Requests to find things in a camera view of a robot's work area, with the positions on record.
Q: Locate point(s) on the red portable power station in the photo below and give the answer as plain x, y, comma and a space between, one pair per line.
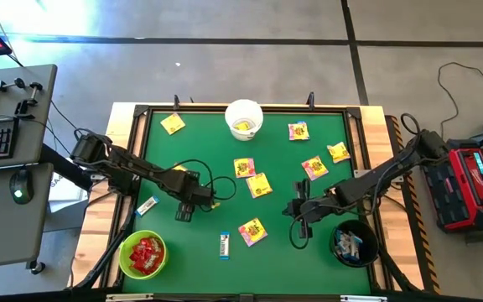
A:
463, 197

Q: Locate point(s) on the red Skittles candy packet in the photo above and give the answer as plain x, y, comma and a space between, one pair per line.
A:
155, 245
137, 255
143, 242
149, 266

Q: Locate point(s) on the black table clamp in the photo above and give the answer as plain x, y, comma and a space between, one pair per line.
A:
176, 102
310, 100

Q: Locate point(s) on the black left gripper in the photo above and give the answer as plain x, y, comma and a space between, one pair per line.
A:
191, 191

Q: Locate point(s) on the black bucket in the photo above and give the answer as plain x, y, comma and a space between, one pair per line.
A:
371, 247

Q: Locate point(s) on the black desk leg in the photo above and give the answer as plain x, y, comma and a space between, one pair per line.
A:
53, 161

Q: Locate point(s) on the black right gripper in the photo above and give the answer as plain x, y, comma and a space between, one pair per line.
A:
313, 207

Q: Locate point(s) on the grey desk top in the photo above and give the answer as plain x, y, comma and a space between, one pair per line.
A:
13, 113
11, 218

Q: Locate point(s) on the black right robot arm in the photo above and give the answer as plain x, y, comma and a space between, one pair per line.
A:
371, 178

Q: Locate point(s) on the white cardboard box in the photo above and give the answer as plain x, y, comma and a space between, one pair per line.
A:
63, 193

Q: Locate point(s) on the silver metal bracket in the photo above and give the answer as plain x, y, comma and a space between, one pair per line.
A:
363, 298
129, 297

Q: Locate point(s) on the black desk caster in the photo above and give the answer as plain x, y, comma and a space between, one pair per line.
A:
37, 267

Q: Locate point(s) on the black computer mouse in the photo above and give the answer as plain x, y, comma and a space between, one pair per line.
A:
20, 186

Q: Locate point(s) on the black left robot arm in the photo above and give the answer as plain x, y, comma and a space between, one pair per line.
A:
141, 168

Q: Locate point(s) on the white pumpkin-face bucket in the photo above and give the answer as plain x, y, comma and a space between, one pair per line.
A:
255, 110

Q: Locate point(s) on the green table mat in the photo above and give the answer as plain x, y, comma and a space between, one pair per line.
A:
292, 268

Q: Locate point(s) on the lime green bucket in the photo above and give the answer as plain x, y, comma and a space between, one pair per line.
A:
141, 276

